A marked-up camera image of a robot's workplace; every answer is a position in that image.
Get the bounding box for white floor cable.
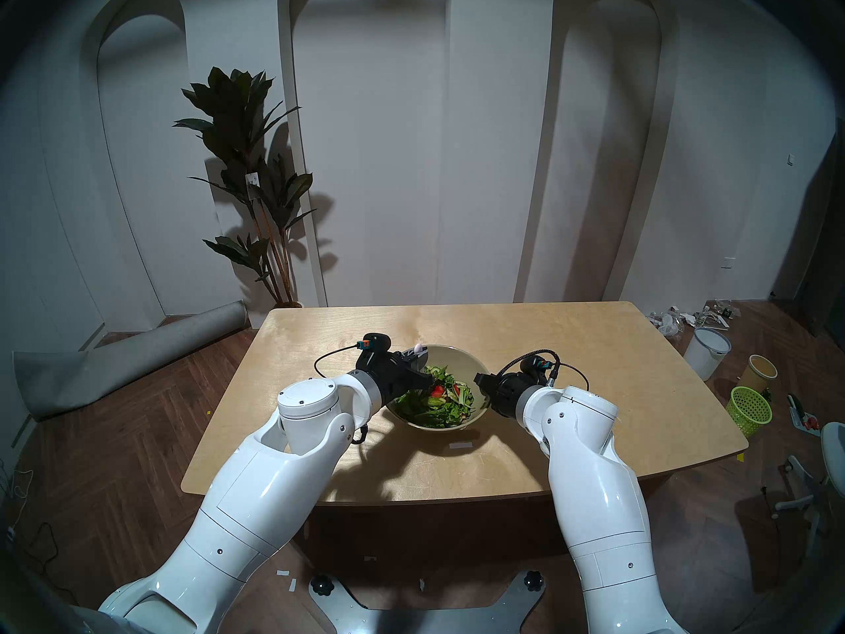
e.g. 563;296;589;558
0;458;35;529

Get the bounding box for mixed green salad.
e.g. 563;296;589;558
395;365;476;429

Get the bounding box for white plastic bucket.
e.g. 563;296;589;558
683;328;732;381

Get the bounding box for beige green salad bowl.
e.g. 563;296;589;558
385;345;492;431

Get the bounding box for green mesh basket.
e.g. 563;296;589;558
726;386;773;438

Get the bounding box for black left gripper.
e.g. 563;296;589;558
355;348;438;404

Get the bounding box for tall dark green potted plant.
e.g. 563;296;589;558
173;67;318;308

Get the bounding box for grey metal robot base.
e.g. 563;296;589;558
309;570;547;634

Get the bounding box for rolled grey floor mat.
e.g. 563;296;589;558
13;300;250;421

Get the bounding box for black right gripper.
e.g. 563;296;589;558
474;372;537;419

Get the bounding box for black floor cable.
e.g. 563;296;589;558
16;520;77;604

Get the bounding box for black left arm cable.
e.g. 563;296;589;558
313;344;370;446

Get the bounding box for crumpled white plastic wrappers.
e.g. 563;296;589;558
647;305;702;337

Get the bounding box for white cutting board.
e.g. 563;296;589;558
789;402;823;437

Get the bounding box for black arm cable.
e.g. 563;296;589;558
496;349;590;392
313;344;370;446

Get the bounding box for beige paper cup bin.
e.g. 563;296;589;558
739;355;778;394

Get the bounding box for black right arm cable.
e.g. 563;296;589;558
496;349;590;392

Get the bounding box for white swivel chair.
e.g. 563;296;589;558
772;421;845;561

